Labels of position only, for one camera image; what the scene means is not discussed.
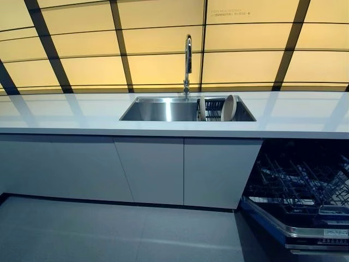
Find built-in dishwasher with open door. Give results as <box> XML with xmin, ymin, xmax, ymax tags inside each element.
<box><xmin>239</xmin><ymin>138</ymin><xmax>349</xmax><ymax>251</ymax></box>

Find dishwasher wire rack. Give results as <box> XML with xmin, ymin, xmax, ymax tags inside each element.
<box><xmin>247</xmin><ymin>154</ymin><xmax>349</xmax><ymax>217</ymax></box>

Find grey plastic cutlery basket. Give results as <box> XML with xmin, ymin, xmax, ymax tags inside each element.
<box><xmin>318</xmin><ymin>204</ymin><xmax>349</xmax><ymax>217</ymax></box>

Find chrome pull-down kitchen faucet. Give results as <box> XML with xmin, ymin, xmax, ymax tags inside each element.
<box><xmin>183</xmin><ymin>34</ymin><xmax>194</xmax><ymax>99</ymax></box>

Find stainless steel sink basin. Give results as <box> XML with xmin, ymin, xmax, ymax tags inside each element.
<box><xmin>118</xmin><ymin>95</ymin><xmax>257</xmax><ymax>123</ymax></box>

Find black dish drying rack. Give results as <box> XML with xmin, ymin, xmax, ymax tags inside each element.
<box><xmin>196</xmin><ymin>98</ymin><xmax>227</xmax><ymax>122</ymax></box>

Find white glossy cabinet door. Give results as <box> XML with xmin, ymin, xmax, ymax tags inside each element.
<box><xmin>0</xmin><ymin>133</ymin><xmax>134</xmax><ymax>203</ymax></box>
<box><xmin>113</xmin><ymin>136</ymin><xmax>189</xmax><ymax>207</ymax></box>
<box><xmin>183</xmin><ymin>138</ymin><xmax>264</xmax><ymax>211</ymax></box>

